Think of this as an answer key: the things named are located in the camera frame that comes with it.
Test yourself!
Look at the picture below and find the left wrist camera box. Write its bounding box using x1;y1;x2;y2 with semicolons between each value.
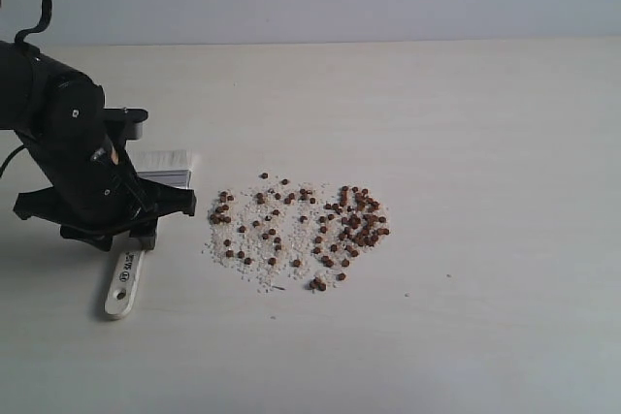
103;108;148;143

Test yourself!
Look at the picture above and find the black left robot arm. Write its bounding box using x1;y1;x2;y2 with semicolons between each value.
1;43;196;251

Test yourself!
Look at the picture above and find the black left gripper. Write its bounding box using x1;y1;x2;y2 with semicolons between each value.
13;130;197;252

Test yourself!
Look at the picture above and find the pile of beans and grains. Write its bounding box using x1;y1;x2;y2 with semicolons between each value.
203;173;391;294

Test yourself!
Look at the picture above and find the white wooden paint brush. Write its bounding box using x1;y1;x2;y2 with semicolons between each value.
103;149;197;320

